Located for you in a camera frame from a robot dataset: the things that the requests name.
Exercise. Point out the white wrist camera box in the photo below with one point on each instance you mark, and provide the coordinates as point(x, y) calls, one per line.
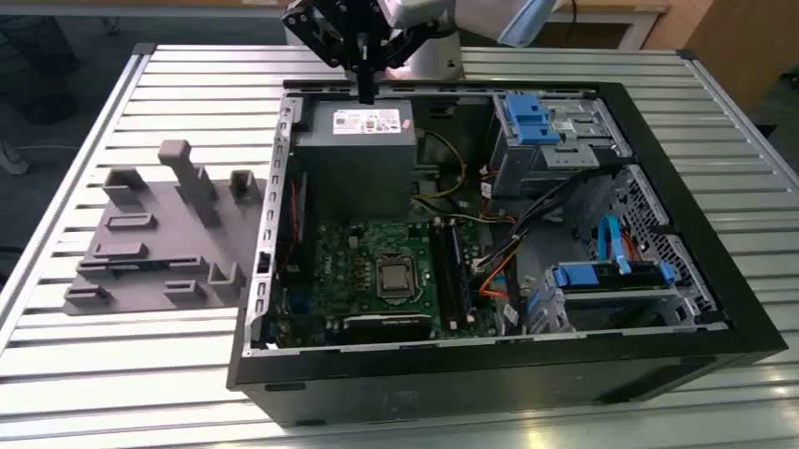
point(406, 11)

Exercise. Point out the black mesh bin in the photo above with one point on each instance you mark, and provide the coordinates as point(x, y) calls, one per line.
point(38, 70)

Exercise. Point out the silver CPU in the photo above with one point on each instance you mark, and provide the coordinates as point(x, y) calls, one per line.
point(396, 277)

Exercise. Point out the black graphics card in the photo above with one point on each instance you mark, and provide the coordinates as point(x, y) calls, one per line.
point(384, 329)

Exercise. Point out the grey power supply unit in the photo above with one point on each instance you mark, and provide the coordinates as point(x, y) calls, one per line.
point(357, 173)

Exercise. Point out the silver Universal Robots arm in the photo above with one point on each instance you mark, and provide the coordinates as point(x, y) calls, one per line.
point(437, 51)

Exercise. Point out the black open PC case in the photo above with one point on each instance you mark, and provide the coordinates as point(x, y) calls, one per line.
point(437, 383)

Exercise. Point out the wooden cabinet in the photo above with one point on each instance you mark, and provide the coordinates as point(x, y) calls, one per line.
point(744, 42)

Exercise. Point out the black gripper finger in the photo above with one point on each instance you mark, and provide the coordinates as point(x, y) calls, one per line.
point(400, 49)
point(313, 35)

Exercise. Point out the grey parts rack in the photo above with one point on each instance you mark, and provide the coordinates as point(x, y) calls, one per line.
point(169, 215)

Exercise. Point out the blue drive carrier latch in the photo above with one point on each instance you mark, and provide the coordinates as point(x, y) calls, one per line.
point(532, 126)

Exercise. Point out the hard disk in blue carrier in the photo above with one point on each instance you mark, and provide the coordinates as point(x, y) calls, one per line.
point(578, 276)

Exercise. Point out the white stand foot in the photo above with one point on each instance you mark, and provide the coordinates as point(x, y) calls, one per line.
point(14, 161)

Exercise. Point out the silver disk bay cage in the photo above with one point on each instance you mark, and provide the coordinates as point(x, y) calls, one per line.
point(544, 318)

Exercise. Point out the silver drive cage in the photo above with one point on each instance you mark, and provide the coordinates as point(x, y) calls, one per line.
point(562, 156)

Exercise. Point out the green motherboard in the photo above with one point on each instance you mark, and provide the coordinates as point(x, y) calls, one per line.
point(341, 262)

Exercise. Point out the CPU socket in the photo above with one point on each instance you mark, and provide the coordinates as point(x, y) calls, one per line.
point(394, 257)

